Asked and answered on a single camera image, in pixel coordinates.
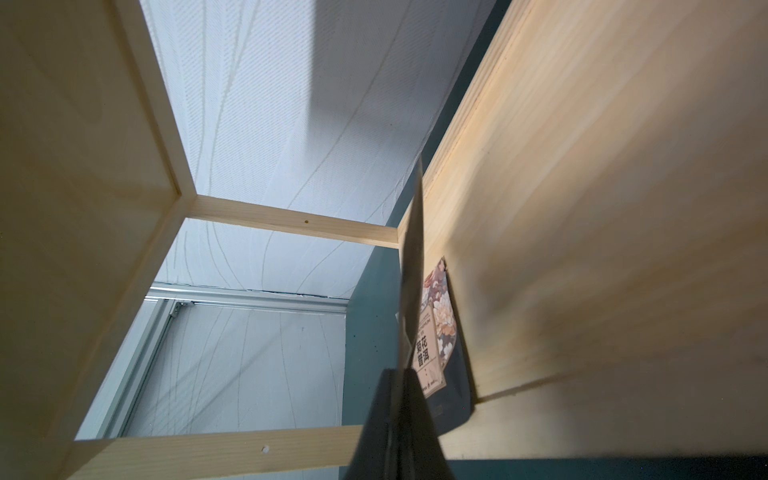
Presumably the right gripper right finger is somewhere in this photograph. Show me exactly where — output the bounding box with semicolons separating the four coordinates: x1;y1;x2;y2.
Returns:
392;369;455;479

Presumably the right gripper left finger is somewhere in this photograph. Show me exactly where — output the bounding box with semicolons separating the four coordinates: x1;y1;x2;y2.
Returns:
343;369;396;480

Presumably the wooden two-tier shelf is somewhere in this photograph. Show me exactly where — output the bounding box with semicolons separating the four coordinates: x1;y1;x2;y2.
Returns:
1;1;767;479

